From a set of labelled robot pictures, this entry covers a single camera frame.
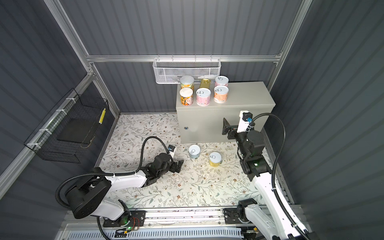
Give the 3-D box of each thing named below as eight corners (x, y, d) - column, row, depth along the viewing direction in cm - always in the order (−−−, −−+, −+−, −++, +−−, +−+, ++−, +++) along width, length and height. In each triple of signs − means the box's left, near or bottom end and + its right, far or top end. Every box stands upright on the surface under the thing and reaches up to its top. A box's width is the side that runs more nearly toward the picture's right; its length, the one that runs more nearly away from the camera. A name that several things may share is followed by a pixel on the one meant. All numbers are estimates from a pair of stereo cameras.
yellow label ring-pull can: (209, 167, 93) (210, 162, 88) (209, 156, 98) (209, 151, 93) (220, 167, 93) (221, 162, 88) (219, 156, 98) (220, 151, 93)
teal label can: (188, 158, 97) (188, 154, 92) (189, 149, 101) (188, 144, 97) (200, 158, 97) (200, 154, 92) (200, 149, 101) (200, 144, 97)
